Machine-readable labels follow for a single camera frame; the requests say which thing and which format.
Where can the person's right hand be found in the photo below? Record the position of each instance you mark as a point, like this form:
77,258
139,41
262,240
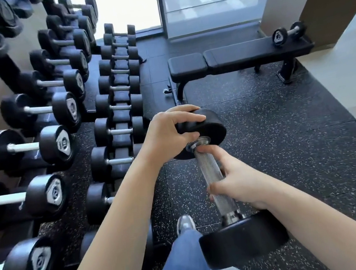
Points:
241,182

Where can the person's left hand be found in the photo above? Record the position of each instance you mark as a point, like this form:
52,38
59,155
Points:
161,132

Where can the person's right thumb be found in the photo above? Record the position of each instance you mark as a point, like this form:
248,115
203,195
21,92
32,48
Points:
219,189

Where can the person's left thumb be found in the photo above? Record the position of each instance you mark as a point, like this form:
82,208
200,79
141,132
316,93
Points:
187,134

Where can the person's right forearm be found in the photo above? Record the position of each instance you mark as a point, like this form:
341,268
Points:
327,228

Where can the person's left forearm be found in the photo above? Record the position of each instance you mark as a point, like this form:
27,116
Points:
112,233

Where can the grey sneaker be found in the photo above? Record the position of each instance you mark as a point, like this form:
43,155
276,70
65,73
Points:
185,223

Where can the row of small black dumbbells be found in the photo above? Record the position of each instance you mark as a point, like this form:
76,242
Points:
117,108

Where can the blue jeans leg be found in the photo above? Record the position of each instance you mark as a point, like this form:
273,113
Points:
184,260

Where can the black padded weight bench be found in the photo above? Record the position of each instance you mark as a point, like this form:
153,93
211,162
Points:
245,53

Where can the row of medium black dumbbells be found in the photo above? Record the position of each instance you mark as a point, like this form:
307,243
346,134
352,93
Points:
60,109

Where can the short black dumbbell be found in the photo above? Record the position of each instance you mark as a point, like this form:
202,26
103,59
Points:
280,36

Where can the glass window panel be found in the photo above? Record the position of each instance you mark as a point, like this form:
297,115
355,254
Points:
212,1

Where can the black dumbbell rack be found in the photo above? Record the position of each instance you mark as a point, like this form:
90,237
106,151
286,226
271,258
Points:
9,68

